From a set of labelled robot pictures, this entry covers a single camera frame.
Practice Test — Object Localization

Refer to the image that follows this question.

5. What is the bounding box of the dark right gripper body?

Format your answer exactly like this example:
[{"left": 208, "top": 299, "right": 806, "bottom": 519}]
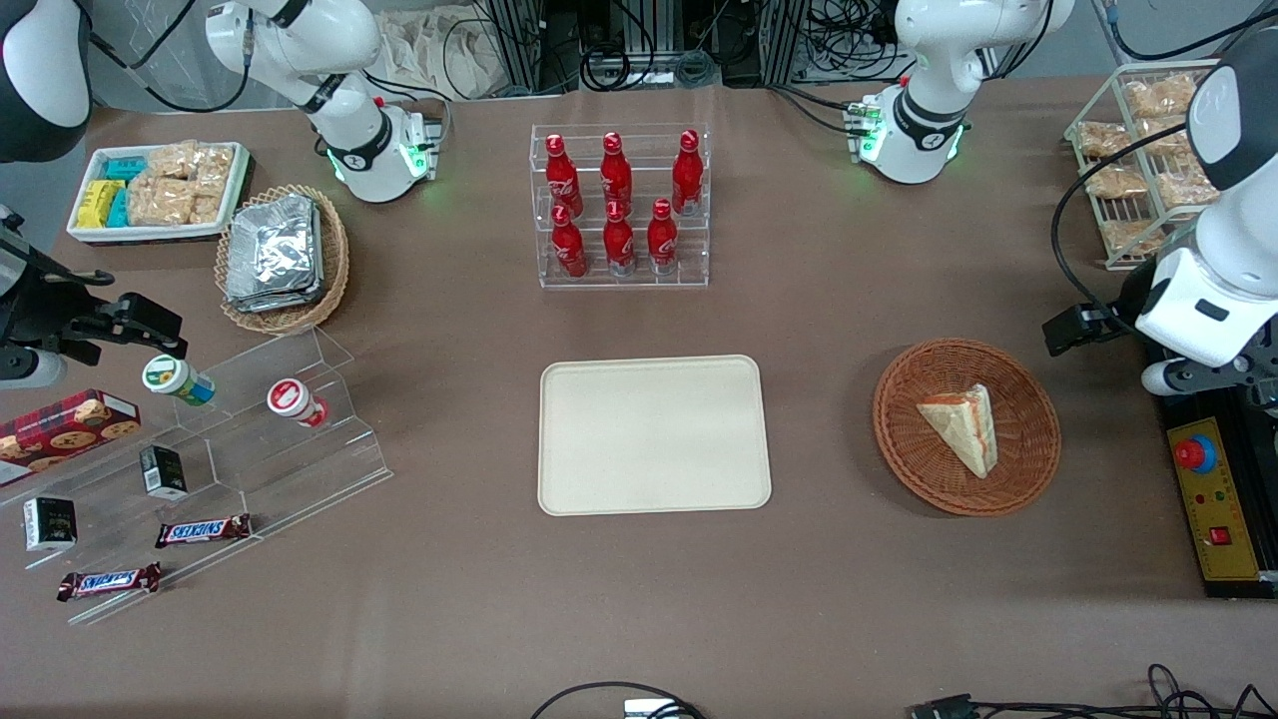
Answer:
[{"left": 0, "top": 212, "right": 103, "bottom": 353}]

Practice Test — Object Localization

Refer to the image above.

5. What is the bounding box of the triangle sandwich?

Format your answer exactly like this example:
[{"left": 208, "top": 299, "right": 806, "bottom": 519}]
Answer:
[{"left": 916, "top": 383, "right": 999, "bottom": 480}]

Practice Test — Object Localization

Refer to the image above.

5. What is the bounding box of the white rectangular snack tray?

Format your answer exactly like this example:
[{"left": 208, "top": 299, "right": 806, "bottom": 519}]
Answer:
[{"left": 66, "top": 142, "right": 253, "bottom": 246}]

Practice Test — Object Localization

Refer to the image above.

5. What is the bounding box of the light tan wicker basket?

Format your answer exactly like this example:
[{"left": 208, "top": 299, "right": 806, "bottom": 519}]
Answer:
[{"left": 215, "top": 184, "right": 351, "bottom": 336}]

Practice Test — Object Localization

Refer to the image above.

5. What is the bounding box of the brown round wicker basket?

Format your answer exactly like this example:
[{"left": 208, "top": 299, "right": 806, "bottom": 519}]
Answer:
[{"left": 872, "top": 338, "right": 1062, "bottom": 517}]

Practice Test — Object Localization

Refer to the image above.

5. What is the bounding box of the beige plastic tray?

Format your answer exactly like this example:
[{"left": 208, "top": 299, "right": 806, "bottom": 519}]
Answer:
[{"left": 537, "top": 355, "right": 774, "bottom": 517}]

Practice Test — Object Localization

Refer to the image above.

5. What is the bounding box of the bagged fried snack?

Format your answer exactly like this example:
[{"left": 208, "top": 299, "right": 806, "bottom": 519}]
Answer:
[
  {"left": 1076, "top": 120, "right": 1135, "bottom": 160},
  {"left": 1134, "top": 118, "right": 1191, "bottom": 153},
  {"left": 1101, "top": 218, "right": 1165, "bottom": 257},
  {"left": 1123, "top": 72, "right": 1199, "bottom": 120},
  {"left": 1153, "top": 170, "right": 1220, "bottom": 210},
  {"left": 1083, "top": 165, "right": 1149, "bottom": 202}
]

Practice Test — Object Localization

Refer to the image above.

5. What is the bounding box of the yellow emergency stop box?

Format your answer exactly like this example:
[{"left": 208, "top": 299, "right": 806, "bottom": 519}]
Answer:
[{"left": 1167, "top": 417, "right": 1265, "bottom": 583}]

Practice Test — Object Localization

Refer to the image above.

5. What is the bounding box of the yellow snack pack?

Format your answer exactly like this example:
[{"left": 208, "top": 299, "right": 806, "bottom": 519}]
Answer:
[{"left": 76, "top": 180, "right": 125, "bottom": 230}]

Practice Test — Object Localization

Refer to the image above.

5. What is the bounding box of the red cookie box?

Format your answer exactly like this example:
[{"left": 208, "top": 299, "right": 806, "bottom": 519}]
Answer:
[{"left": 0, "top": 388, "right": 142, "bottom": 488}]

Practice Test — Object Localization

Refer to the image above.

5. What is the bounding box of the green lid snack cup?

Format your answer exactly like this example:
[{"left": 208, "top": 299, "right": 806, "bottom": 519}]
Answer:
[{"left": 142, "top": 355, "right": 216, "bottom": 406}]

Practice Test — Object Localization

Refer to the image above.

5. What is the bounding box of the black tabletop appliance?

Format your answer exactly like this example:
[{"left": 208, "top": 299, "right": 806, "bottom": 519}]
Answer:
[{"left": 1163, "top": 384, "right": 1278, "bottom": 600}]

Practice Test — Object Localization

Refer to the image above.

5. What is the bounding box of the small black carton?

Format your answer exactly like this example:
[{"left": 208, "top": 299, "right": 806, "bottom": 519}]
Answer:
[
  {"left": 139, "top": 445, "right": 189, "bottom": 501},
  {"left": 23, "top": 496, "right": 78, "bottom": 553}
]

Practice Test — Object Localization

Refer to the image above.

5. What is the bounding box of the silver foil packet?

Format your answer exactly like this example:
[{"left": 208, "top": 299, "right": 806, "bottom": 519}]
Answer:
[{"left": 225, "top": 194, "right": 326, "bottom": 314}]

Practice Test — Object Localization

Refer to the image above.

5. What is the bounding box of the red lid snack cup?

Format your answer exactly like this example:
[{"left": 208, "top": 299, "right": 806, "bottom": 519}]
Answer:
[{"left": 267, "top": 377, "right": 328, "bottom": 428}]

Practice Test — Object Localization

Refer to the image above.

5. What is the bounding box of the brown Snickers bar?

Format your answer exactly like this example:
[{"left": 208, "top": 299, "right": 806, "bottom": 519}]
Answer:
[
  {"left": 155, "top": 513, "right": 253, "bottom": 549},
  {"left": 57, "top": 562, "right": 163, "bottom": 602}
]

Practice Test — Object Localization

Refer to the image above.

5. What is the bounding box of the clear acrylic stepped stand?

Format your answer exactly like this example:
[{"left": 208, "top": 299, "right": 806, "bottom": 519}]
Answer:
[{"left": 0, "top": 325, "right": 393, "bottom": 627}]

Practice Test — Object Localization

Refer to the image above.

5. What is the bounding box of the cream cloth bag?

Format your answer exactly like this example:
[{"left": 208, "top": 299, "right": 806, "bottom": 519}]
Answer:
[{"left": 374, "top": 8, "right": 510, "bottom": 99}]

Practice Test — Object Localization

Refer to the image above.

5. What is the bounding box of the clear acrylic bottle rack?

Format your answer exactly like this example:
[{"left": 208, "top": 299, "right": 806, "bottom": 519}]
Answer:
[{"left": 530, "top": 122, "right": 712, "bottom": 291}]

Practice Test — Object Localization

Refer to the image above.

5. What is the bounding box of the red cola bottle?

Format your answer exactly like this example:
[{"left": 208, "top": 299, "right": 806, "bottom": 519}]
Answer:
[
  {"left": 545, "top": 133, "right": 584, "bottom": 219},
  {"left": 603, "top": 200, "right": 637, "bottom": 278},
  {"left": 671, "top": 129, "right": 704, "bottom": 217},
  {"left": 647, "top": 198, "right": 680, "bottom": 276},
  {"left": 551, "top": 205, "right": 588, "bottom": 279},
  {"left": 600, "top": 131, "right": 634, "bottom": 213}
]

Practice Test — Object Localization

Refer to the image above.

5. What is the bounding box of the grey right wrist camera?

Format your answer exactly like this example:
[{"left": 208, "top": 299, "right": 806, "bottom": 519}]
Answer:
[{"left": 0, "top": 348, "right": 68, "bottom": 390}]

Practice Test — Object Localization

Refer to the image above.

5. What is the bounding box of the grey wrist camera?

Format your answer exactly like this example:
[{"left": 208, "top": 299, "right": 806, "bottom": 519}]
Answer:
[
  {"left": 1141, "top": 359, "right": 1204, "bottom": 397},
  {"left": 0, "top": 348, "right": 68, "bottom": 390}
]

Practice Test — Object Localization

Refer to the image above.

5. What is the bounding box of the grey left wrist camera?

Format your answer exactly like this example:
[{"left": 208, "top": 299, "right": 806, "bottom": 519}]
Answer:
[{"left": 1141, "top": 359, "right": 1204, "bottom": 397}]

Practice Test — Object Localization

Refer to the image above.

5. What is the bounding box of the black left wrist cable block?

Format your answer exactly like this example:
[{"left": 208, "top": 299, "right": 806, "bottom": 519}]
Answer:
[{"left": 1042, "top": 304, "right": 1131, "bottom": 358}]

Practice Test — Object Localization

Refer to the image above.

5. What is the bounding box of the white wire rack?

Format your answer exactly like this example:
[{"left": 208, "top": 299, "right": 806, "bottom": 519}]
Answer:
[{"left": 1063, "top": 58, "right": 1225, "bottom": 273}]

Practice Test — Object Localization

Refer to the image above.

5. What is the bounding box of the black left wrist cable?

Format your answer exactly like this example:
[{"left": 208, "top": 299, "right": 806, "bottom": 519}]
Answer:
[{"left": 1049, "top": 120, "right": 1215, "bottom": 337}]

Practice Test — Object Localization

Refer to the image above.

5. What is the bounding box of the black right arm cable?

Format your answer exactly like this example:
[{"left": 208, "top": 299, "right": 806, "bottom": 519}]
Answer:
[{"left": 88, "top": 28, "right": 253, "bottom": 114}]

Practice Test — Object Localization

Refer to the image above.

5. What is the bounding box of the black tangled cable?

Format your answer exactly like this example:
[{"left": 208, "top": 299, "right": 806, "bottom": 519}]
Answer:
[{"left": 973, "top": 663, "right": 1278, "bottom": 719}]

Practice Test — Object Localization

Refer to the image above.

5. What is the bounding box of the aluminium frame post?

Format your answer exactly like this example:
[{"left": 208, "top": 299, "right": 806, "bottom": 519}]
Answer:
[
  {"left": 764, "top": 0, "right": 811, "bottom": 87},
  {"left": 489, "top": 0, "right": 546, "bottom": 91}
]

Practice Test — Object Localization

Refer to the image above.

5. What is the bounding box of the black looped cable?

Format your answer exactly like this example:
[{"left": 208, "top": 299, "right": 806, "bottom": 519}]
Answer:
[{"left": 529, "top": 681, "right": 706, "bottom": 719}]

